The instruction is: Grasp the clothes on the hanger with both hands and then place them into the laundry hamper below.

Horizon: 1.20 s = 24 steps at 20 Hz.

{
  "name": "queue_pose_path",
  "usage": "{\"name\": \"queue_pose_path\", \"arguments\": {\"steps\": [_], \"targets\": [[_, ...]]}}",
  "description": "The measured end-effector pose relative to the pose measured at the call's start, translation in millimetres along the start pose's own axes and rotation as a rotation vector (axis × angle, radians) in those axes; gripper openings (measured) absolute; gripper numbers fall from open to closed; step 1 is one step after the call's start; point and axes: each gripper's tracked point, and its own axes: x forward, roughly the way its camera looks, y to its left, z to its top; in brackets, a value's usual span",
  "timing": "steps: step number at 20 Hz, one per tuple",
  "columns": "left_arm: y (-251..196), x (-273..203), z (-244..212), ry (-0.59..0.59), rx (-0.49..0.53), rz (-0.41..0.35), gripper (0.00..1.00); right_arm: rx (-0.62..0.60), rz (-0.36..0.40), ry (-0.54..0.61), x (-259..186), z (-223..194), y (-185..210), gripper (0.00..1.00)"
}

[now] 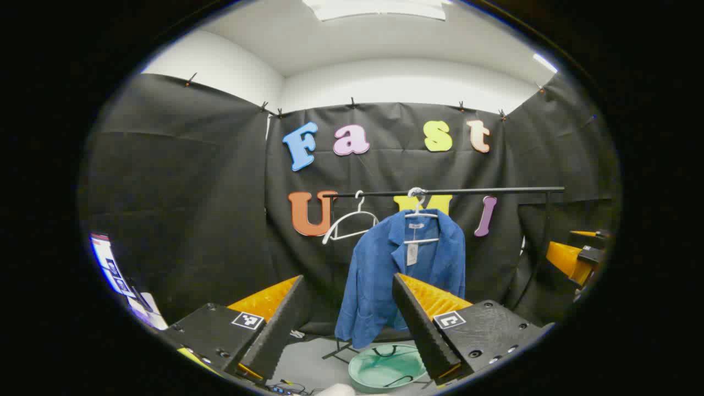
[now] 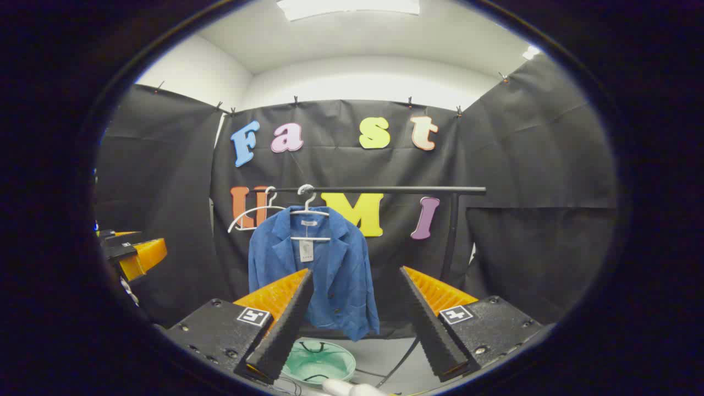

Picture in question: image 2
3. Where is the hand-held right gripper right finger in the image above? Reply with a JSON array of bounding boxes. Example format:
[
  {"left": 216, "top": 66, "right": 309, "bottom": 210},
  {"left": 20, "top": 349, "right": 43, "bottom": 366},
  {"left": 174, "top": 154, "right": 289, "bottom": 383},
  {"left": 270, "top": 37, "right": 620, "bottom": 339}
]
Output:
[{"left": 399, "top": 266, "right": 545, "bottom": 384}]

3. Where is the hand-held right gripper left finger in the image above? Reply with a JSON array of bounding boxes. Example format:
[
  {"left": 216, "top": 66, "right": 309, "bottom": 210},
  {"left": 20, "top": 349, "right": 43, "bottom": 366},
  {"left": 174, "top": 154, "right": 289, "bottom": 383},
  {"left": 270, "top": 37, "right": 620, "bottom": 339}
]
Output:
[{"left": 162, "top": 268, "right": 315, "bottom": 386}]

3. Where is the blue corduroy jacket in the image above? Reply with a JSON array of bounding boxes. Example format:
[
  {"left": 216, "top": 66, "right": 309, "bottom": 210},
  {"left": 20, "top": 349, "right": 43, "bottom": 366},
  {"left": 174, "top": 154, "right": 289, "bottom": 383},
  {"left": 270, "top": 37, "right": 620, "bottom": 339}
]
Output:
[{"left": 247, "top": 205, "right": 381, "bottom": 343}]

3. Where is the white plastic clothes hanger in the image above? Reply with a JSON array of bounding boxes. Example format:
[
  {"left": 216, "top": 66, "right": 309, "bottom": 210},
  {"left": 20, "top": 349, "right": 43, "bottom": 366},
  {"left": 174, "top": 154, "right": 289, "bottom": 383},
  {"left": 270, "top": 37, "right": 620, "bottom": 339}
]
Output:
[
  {"left": 227, "top": 186, "right": 287, "bottom": 233},
  {"left": 289, "top": 184, "right": 333, "bottom": 243}
]

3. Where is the black clothes rack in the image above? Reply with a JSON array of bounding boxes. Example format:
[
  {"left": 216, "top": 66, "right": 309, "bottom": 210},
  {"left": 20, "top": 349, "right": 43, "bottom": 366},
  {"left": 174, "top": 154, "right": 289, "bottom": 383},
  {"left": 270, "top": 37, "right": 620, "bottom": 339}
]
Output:
[{"left": 268, "top": 185, "right": 488, "bottom": 282}]

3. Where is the black floor cable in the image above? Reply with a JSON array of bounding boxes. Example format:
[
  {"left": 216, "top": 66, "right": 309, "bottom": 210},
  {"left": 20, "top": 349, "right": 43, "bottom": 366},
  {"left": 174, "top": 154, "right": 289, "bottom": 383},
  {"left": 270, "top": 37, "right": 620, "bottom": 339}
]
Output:
[{"left": 355, "top": 337, "right": 423, "bottom": 388}]

